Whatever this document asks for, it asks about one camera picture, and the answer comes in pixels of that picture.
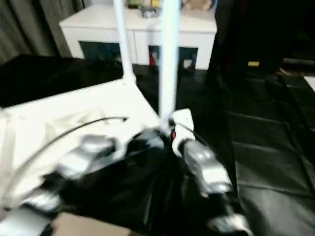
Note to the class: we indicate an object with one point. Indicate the white plastic table leg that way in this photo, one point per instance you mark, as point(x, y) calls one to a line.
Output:
point(168, 61)
point(123, 37)

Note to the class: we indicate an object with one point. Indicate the white plastic table top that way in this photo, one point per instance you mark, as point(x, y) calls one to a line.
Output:
point(61, 110)

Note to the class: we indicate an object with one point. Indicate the white plastic bottle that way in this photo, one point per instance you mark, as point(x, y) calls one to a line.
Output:
point(187, 64)

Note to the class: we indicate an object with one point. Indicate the black mat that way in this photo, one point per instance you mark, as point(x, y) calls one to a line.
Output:
point(258, 135)

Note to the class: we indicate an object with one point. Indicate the small yellow label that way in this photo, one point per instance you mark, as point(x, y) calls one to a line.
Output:
point(253, 64)

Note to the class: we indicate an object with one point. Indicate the black and white bundle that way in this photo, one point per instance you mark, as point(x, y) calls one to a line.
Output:
point(150, 12)

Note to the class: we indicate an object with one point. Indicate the white cabinet with glass doors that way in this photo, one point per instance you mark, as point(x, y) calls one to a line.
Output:
point(98, 27)

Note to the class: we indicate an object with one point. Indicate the flat white board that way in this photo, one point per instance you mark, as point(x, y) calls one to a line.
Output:
point(310, 82)

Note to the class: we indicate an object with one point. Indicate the grey-green curtain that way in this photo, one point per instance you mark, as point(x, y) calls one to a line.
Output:
point(32, 24)

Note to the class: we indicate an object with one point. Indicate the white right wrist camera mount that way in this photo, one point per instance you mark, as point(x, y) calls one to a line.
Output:
point(183, 118)

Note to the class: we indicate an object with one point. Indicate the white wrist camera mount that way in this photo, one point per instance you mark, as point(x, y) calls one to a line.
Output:
point(183, 118)
point(121, 145)

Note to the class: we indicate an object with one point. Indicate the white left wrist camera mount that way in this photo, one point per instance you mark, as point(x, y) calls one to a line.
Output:
point(121, 145)

